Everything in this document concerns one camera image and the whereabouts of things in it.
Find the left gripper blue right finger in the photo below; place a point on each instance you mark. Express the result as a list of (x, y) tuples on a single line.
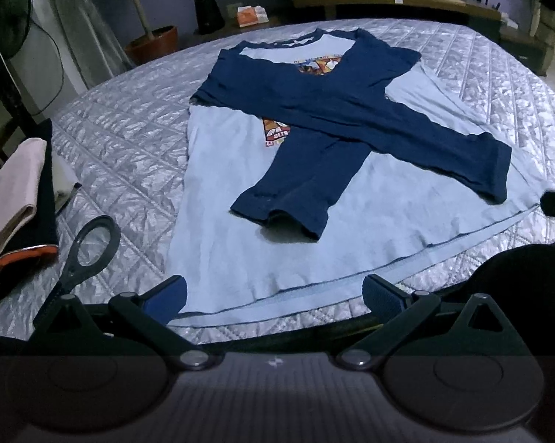
[(384, 300)]

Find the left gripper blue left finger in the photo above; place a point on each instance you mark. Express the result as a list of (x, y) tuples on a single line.
[(163, 302)]

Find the blue raglan graphic shirt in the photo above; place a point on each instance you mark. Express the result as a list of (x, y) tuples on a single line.
[(316, 161)]

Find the dark low side cabinet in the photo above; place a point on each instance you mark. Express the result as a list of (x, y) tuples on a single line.
[(530, 51)]

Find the silver quilted bedspread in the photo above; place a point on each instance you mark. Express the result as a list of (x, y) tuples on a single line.
[(126, 140)]

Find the white cloth at bed edge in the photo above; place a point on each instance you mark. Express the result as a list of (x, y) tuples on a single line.
[(19, 186)]

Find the dark wooden chair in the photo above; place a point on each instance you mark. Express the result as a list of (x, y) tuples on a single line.
[(0, 119)]

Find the grey curtain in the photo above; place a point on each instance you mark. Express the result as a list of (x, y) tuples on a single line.
[(93, 45)]

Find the potted tree in red pot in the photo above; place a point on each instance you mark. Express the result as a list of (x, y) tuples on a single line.
[(152, 43)]

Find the black speaker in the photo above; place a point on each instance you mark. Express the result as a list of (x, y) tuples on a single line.
[(208, 17)]

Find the orange tissue box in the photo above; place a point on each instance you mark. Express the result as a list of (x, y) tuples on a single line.
[(247, 16)]

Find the wooden TV stand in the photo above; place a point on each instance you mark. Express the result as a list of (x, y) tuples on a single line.
[(484, 19)]

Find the black standing fan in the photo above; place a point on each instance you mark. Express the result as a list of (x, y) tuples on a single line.
[(15, 23)]

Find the white wall socket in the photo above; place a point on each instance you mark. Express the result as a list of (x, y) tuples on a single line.
[(232, 9)]

